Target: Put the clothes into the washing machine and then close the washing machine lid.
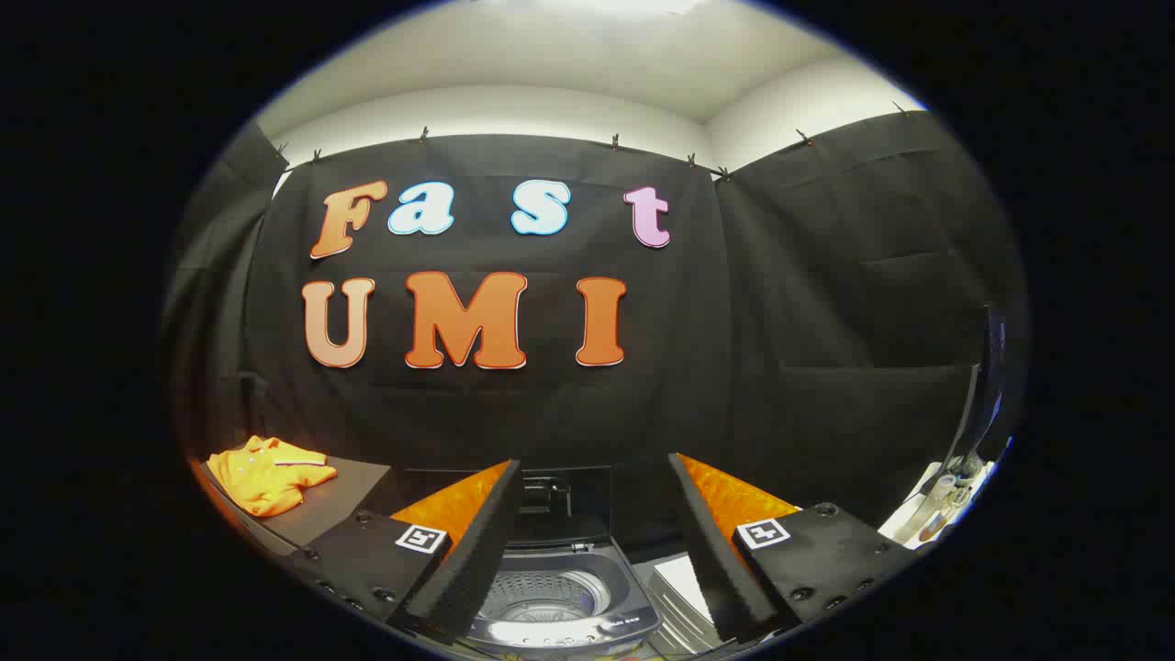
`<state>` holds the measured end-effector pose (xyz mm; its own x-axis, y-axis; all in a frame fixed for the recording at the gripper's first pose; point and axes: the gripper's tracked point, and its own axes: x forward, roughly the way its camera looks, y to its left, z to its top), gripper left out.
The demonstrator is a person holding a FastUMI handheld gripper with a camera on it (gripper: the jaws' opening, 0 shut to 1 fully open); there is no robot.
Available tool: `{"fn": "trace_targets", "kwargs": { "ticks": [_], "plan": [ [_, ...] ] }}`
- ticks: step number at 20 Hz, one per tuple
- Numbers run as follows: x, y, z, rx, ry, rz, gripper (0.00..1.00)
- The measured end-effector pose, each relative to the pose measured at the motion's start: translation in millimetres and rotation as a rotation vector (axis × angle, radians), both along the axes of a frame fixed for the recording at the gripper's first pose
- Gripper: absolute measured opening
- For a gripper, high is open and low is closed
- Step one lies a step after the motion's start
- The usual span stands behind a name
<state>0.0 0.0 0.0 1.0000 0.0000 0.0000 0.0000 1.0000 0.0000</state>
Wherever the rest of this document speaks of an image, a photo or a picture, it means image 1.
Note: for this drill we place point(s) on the white plastic fixture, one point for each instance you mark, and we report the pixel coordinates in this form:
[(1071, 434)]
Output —
[(945, 487)]

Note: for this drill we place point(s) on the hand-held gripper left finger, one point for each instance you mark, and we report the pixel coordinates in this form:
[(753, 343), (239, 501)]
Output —
[(477, 551)]

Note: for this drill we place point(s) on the grey washing machine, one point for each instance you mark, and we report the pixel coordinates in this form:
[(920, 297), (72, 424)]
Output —
[(551, 597)]

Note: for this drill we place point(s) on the orange polo shirt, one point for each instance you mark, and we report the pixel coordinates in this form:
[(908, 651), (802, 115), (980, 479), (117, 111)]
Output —
[(266, 473)]

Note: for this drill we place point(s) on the dark washing machine lid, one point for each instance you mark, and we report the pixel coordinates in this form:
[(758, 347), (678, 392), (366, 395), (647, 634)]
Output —
[(560, 500)]

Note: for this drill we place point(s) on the black backdrop cloth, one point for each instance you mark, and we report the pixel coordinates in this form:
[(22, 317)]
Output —
[(780, 303)]

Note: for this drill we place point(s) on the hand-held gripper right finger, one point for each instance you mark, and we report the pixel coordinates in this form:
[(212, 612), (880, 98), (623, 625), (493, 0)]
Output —
[(711, 551)]

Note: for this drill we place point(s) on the row of black cloth clips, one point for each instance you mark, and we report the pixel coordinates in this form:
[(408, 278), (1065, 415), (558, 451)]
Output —
[(423, 135)]

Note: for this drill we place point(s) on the grey cabinet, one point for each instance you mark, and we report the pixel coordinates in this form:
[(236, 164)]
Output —
[(344, 491)]

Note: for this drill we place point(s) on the white flat board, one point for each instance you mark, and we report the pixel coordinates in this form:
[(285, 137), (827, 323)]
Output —
[(904, 526)]

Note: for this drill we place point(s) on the white ridged panel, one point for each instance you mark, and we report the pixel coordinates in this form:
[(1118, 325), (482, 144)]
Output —
[(684, 588)]

